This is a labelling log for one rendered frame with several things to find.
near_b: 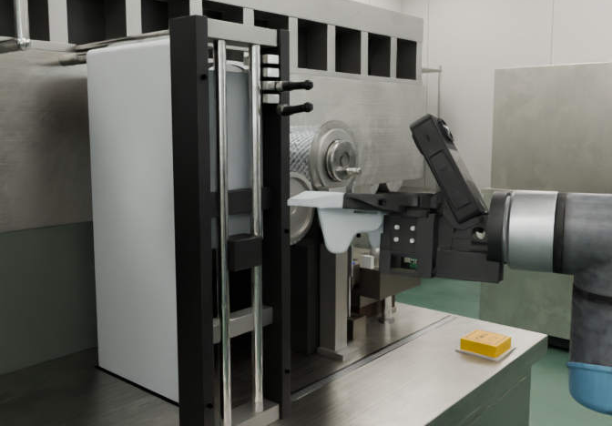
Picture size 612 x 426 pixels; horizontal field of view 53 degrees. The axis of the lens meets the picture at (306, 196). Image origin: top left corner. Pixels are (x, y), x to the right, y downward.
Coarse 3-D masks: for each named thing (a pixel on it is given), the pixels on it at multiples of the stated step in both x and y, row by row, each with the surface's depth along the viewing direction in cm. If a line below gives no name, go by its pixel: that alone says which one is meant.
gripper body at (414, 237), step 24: (408, 192) 59; (504, 192) 58; (384, 216) 61; (408, 216) 59; (432, 216) 58; (480, 216) 58; (384, 240) 61; (408, 240) 60; (432, 240) 58; (456, 240) 59; (480, 240) 58; (384, 264) 60; (408, 264) 63; (432, 264) 58; (456, 264) 59; (480, 264) 58
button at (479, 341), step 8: (464, 336) 115; (472, 336) 114; (480, 336) 114; (488, 336) 114; (496, 336) 114; (504, 336) 114; (464, 344) 113; (472, 344) 112; (480, 344) 111; (488, 344) 110; (496, 344) 110; (504, 344) 112; (480, 352) 111; (488, 352) 110; (496, 352) 110
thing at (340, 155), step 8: (336, 144) 110; (344, 144) 111; (328, 152) 110; (336, 152) 110; (344, 152) 112; (352, 152) 114; (328, 160) 110; (336, 160) 110; (344, 160) 112; (352, 160) 114; (328, 168) 110; (336, 168) 110; (344, 168) 113; (328, 176) 111; (336, 176) 110; (344, 176) 112
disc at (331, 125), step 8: (336, 120) 112; (320, 128) 109; (328, 128) 111; (336, 128) 112; (344, 128) 114; (320, 136) 109; (352, 136) 116; (312, 144) 108; (312, 152) 108; (312, 160) 108; (312, 168) 108; (312, 176) 108; (312, 184) 109; (320, 184) 110; (352, 184) 118
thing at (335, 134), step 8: (328, 136) 110; (336, 136) 112; (344, 136) 114; (320, 144) 109; (328, 144) 110; (352, 144) 116; (320, 152) 109; (320, 160) 109; (320, 168) 109; (320, 176) 109; (352, 176) 117; (328, 184) 111; (336, 184) 113; (344, 184) 115
